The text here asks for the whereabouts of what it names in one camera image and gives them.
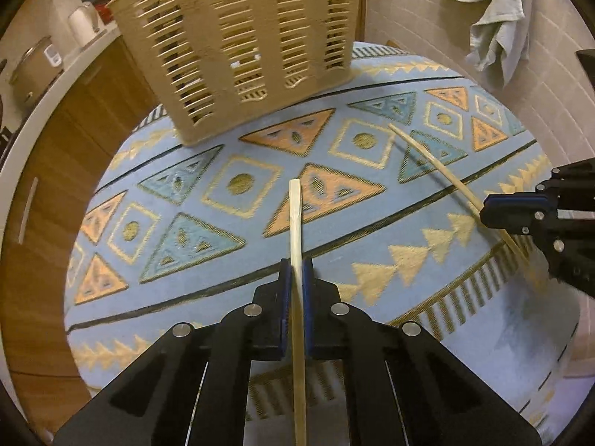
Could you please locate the grey towel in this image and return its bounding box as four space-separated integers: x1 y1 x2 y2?
465 0 533 89

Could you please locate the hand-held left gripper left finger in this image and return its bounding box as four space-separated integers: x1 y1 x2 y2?
53 258 298 446

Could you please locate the white electric kettle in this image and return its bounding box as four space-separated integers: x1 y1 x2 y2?
69 2 100 47

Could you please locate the wooden chopstick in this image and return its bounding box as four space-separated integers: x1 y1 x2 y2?
288 179 308 446
388 123 533 258

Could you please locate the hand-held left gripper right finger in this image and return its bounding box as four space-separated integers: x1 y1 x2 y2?
301 258 542 446

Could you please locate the rice cooker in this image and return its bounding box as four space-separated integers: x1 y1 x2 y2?
9 36 63 107

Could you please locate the wooden base cabinet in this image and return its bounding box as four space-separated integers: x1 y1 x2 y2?
0 32 159 428

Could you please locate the blue patterned tablecloth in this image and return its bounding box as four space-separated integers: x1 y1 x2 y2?
62 42 582 428

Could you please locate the beige slotted plastic basket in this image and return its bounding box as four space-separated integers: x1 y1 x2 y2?
106 0 364 147

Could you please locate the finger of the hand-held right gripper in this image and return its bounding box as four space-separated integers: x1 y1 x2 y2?
481 159 595 212
481 209 582 279

